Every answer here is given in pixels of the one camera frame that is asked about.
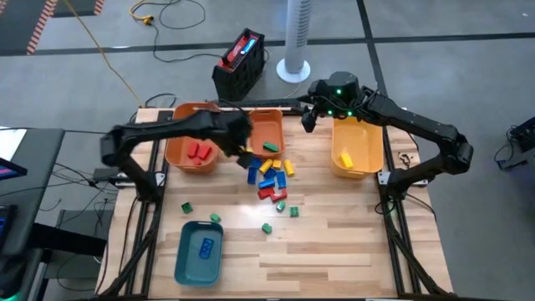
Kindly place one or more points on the black striped floor mat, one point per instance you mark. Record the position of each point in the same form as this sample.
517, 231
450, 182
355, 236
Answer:
21, 25

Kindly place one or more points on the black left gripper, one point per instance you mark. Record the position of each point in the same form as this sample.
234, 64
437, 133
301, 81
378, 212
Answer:
234, 134

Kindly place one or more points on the yellow rectangular toy block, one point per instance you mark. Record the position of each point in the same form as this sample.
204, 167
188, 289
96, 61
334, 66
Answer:
346, 160
289, 167

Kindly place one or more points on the large orange plastic bin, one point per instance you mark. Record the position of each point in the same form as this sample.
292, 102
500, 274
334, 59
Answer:
179, 159

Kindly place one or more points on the green square toy block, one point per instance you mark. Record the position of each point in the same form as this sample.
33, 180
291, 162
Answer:
215, 217
186, 207
280, 205
266, 228
294, 211

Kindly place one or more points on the yellow plastic bin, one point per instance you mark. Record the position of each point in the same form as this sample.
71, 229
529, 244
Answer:
359, 138

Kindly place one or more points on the dark screen device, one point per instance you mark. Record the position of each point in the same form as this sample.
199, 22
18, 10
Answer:
6, 228

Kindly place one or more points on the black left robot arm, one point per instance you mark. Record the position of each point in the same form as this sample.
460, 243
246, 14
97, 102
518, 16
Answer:
167, 127

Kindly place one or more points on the small orange plastic bin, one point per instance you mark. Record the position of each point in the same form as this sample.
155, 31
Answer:
267, 129

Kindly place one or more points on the yellow cube toy block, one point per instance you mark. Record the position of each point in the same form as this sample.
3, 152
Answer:
276, 164

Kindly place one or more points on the blue long toy block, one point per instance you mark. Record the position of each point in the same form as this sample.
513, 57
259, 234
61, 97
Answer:
206, 248
252, 175

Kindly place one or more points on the desk monitor screen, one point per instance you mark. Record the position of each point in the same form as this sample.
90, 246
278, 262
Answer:
10, 170

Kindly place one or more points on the black aluminium table frame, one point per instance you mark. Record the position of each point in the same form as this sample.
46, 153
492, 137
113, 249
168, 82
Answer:
400, 267

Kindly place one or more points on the white tower fan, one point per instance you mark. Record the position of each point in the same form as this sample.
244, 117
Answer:
297, 37

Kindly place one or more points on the blue square toy block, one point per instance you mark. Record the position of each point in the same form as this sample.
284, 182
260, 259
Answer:
270, 173

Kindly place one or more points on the white corner bracket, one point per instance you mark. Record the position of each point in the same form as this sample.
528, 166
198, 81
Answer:
384, 178

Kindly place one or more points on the yellow cylinder toy block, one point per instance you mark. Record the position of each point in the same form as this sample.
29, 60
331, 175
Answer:
266, 166

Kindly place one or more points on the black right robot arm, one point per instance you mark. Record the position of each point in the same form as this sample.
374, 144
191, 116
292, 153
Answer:
418, 121

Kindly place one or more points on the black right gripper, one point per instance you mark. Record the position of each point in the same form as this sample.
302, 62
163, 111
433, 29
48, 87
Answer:
321, 96

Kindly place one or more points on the black desk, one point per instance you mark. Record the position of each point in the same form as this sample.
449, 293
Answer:
37, 167

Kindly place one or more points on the black plastic crate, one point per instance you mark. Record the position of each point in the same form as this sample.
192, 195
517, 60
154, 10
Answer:
238, 79

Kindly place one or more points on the green long toy block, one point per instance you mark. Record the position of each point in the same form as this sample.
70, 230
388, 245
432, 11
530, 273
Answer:
270, 146

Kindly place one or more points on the small red toy block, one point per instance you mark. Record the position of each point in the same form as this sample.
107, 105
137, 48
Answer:
197, 161

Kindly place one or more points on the small yellow toy block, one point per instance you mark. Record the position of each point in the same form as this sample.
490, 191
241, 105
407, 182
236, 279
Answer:
249, 149

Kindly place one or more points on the teal plastic bin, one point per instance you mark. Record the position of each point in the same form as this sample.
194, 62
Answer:
196, 271

